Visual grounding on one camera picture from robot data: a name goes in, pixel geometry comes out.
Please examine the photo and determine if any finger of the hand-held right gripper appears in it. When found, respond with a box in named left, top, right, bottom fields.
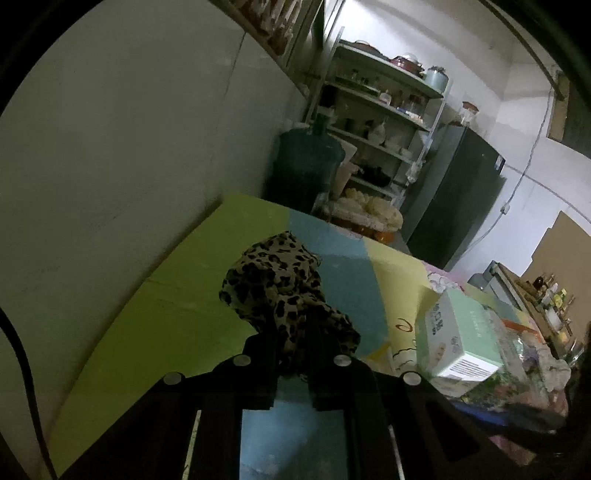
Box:
left=501, top=397, right=572, bottom=449

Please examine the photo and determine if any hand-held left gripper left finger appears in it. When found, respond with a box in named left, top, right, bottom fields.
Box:
left=59, top=333, right=281, bottom=480

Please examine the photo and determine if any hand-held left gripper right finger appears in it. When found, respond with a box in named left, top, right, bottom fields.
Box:
left=308, top=323, right=546, bottom=480

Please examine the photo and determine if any leopard print cloth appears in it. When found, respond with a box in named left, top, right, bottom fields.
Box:
left=218, top=230, right=362, bottom=385

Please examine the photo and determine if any white crumpled cloth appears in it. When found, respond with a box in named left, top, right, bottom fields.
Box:
left=531, top=344, right=574, bottom=394

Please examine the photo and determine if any floral tissue pack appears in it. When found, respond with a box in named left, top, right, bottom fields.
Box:
left=433, top=314, right=533, bottom=403

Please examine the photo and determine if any colourful cartoon play mat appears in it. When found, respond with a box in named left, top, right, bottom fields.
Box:
left=47, top=193, right=570, bottom=480

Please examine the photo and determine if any green tissue box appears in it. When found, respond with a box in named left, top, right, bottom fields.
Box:
left=412, top=287, right=507, bottom=382

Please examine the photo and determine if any cluster of condiment bottles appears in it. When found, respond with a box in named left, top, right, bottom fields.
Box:
left=530, top=271, right=579, bottom=325

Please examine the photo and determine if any kitchen counter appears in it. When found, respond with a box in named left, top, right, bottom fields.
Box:
left=484, top=260, right=556, bottom=334

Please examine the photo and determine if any cardboard sheet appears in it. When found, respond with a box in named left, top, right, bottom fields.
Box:
left=521, top=209, right=591, bottom=297

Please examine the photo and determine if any basket of dried food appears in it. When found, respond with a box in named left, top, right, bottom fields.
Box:
left=329, top=186, right=403, bottom=232

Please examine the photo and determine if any translucent plastic container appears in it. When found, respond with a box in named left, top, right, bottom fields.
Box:
left=336, top=161, right=362, bottom=200

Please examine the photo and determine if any blue water jug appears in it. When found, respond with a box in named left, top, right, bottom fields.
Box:
left=267, top=113, right=345, bottom=219

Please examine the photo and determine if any black wok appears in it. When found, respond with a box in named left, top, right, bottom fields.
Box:
left=357, top=163, right=392, bottom=186

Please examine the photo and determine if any dark refrigerator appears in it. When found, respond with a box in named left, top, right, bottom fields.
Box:
left=405, top=124, right=507, bottom=271

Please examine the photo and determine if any white ceramic jug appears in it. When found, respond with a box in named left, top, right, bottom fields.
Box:
left=366, top=120, right=388, bottom=147

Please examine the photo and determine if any white metal shelf rack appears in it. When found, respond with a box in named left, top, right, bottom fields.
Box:
left=304, top=38, right=450, bottom=209

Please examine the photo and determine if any glass jar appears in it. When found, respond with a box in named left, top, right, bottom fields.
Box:
left=459, top=101, right=482, bottom=126

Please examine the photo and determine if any green screened window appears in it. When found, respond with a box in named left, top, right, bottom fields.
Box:
left=549, top=73, right=591, bottom=158

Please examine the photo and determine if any light blue kettle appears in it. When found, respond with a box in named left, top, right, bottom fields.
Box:
left=424, top=65, right=450, bottom=93

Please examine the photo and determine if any pot with glass lid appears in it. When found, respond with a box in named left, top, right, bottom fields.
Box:
left=391, top=52, right=425, bottom=77

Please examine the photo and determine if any aluminium sliding window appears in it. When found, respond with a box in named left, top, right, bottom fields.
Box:
left=210, top=0, right=345, bottom=101

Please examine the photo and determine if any dark ceiling rod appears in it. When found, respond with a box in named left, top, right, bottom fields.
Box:
left=479, top=0, right=570, bottom=99

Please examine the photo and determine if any black cable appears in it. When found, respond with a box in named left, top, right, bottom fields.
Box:
left=0, top=308, right=59, bottom=480

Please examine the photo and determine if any white wall cable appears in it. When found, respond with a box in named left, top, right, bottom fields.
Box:
left=478, top=90, right=557, bottom=245

